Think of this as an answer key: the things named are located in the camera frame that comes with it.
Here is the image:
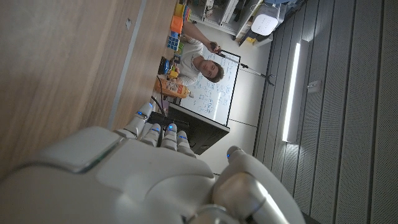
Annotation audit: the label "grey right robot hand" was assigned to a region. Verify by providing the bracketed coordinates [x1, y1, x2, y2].
[0, 102, 307, 224]

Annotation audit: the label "orange block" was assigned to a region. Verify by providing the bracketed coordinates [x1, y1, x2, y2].
[170, 14, 184, 34]

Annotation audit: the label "black computer monitor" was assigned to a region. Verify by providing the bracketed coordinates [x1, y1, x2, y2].
[147, 103, 231, 156]

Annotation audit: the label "orange juice bottle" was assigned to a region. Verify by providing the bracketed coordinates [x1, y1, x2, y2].
[154, 77, 195, 100]

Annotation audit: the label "blue dome button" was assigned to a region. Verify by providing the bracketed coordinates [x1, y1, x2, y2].
[157, 56, 171, 75]

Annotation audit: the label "person in white t-shirt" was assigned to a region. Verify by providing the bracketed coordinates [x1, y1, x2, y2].
[178, 21, 225, 87]

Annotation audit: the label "white blue puzzle cube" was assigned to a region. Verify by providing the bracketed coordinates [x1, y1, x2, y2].
[167, 34, 180, 52]

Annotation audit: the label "multicolour stacking cups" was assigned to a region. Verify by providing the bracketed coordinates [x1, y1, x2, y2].
[174, 1, 192, 22]

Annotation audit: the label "long ceiling light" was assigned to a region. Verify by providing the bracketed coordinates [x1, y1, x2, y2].
[281, 42, 302, 143]

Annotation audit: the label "white shelf unit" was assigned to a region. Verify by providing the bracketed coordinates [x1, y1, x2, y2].
[188, 0, 251, 35]

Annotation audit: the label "white ceiling sensor box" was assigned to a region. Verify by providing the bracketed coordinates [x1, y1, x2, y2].
[307, 80, 322, 94]

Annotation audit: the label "white air purifier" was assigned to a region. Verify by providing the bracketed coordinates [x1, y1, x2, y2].
[250, 2, 282, 37]

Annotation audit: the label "black monitor cable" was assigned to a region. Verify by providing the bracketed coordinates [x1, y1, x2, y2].
[150, 76, 167, 116]

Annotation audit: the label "whiteboard with black frame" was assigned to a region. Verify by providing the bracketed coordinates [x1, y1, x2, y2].
[179, 49, 242, 127]

